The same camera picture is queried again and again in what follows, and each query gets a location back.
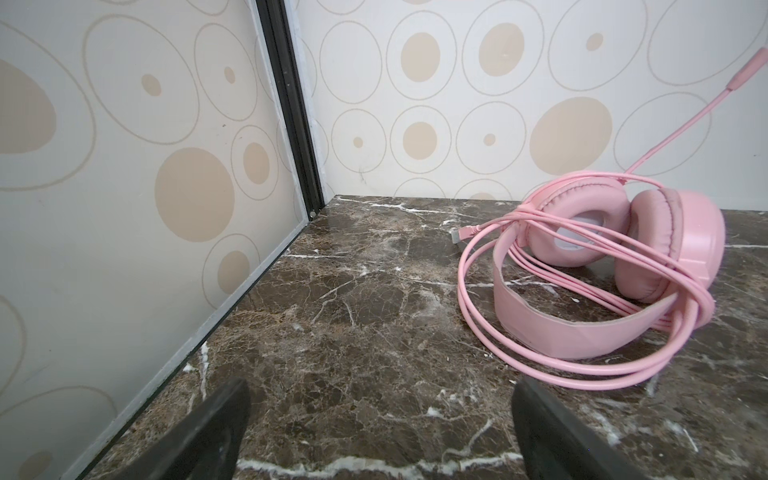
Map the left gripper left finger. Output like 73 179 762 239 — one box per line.
116 378 251 480

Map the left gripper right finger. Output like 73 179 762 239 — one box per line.
511 377 646 479

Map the left black corner post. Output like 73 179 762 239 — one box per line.
255 0 325 220

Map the pink headset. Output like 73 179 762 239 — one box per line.
455 46 768 392

